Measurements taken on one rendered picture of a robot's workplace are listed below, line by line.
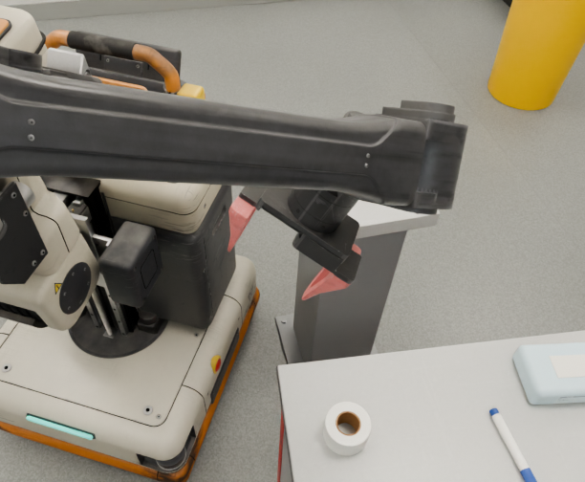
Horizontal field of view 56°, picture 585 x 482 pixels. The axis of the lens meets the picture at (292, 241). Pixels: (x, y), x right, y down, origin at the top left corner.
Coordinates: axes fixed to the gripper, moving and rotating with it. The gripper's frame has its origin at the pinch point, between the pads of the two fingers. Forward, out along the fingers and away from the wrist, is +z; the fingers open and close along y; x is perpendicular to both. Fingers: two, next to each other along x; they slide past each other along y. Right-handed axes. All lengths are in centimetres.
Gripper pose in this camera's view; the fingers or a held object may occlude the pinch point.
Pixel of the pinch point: (270, 268)
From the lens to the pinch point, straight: 59.9
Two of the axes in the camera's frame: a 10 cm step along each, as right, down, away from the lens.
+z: -4.8, 6.4, 5.9
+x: -2.7, 5.3, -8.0
